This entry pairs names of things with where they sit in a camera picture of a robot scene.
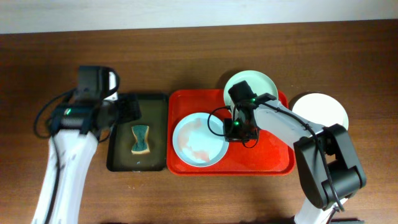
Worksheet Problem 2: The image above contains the green yellow sponge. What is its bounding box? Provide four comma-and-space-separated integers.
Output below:
131, 125, 150, 154

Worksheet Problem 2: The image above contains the pale green plate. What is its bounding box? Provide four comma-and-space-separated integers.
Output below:
223, 70, 279, 106

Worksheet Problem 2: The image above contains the light blue plate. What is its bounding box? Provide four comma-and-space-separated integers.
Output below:
172, 113, 229, 168

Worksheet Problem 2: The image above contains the white plate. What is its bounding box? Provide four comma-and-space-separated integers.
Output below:
290, 93, 349, 130

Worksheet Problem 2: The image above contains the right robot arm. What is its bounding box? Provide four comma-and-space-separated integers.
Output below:
223, 81, 367, 223

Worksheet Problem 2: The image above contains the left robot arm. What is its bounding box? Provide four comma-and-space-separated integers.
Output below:
32, 65, 141, 223

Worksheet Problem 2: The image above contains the black plastic tray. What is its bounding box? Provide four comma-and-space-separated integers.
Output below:
106, 93, 168, 172

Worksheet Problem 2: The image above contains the red plastic tray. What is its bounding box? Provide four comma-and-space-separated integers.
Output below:
167, 89, 295, 176

